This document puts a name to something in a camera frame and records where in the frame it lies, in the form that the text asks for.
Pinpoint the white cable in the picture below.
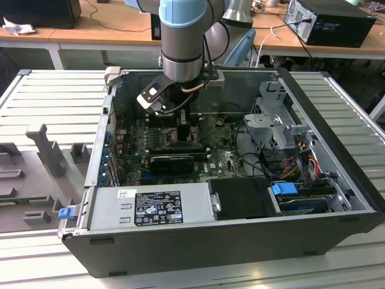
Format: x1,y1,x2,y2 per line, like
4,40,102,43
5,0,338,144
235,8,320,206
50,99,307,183
257,25,279,67

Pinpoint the black desktop computer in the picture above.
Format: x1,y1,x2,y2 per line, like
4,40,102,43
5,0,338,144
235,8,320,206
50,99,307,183
284,0,377,49

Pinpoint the hard disk drive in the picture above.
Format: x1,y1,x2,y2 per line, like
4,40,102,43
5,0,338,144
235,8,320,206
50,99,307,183
278,194,330,216

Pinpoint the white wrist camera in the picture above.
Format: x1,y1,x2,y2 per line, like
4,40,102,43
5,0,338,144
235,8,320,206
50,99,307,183
136,75,168,117

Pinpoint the grey plastic latch handle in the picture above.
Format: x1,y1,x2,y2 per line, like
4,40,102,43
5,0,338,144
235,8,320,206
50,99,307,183
104,66,122,91

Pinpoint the silver power supply unit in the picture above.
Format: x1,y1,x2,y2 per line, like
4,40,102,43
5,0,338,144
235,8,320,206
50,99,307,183
76,182,216,232

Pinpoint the green motherboard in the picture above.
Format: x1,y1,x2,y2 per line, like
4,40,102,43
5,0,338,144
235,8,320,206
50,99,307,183
120,116,252,186

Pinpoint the black camera cable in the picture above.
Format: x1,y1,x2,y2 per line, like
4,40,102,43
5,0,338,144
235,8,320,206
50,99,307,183
155,90,195,117

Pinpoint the black graphics card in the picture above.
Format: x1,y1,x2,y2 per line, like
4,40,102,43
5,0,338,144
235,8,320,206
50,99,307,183
149,155,196,175

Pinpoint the wooden desk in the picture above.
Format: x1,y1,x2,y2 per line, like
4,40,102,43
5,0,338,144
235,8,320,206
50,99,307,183
0,0,385,70

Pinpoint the large black box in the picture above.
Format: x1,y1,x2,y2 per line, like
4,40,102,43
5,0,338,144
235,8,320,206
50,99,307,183
0,0,82,30

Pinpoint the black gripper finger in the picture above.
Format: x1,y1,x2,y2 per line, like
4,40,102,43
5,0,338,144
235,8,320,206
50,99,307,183
176,108,191,143

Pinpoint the CPU socket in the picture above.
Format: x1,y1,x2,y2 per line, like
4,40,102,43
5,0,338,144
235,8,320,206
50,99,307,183
164,128,201,148

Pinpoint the black PC case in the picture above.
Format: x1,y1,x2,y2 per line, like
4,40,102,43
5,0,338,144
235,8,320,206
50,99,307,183
57,66,385,279

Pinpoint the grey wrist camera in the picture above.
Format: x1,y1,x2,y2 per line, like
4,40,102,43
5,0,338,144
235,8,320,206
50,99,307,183
202,68,226,90

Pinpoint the grey parts rack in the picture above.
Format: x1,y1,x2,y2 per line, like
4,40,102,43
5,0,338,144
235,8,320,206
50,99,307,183
0,123,94,234

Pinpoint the small black box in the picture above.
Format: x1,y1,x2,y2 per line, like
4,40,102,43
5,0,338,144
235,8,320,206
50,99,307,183
151,13,162,42

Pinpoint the pale blue chair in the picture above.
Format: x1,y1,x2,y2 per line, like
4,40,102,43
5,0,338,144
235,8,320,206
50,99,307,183
224,28,257,67

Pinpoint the silver metal drive cage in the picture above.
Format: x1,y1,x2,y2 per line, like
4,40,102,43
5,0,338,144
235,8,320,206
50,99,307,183
242,80,313,151

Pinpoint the black plastic bay cover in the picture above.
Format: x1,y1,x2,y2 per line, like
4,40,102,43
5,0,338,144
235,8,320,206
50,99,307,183
207,177,283,220

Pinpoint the blue disk carrier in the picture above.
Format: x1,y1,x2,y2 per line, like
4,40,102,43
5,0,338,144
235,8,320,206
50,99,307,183
270,181,298,200

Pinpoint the yellow red wire bundle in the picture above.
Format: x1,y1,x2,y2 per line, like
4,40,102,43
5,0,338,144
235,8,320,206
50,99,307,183
281,150,321,181

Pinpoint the black RAM slot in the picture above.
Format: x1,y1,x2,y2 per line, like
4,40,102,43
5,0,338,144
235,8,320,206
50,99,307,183
147,148,209,153
149,143,206,149

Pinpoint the metal CPU socket cover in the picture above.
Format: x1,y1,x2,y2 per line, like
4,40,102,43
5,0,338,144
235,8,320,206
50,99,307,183
195,116,218,142

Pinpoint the crumpled white paper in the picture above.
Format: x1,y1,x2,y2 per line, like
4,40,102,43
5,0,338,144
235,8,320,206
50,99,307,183
2,16,37,36

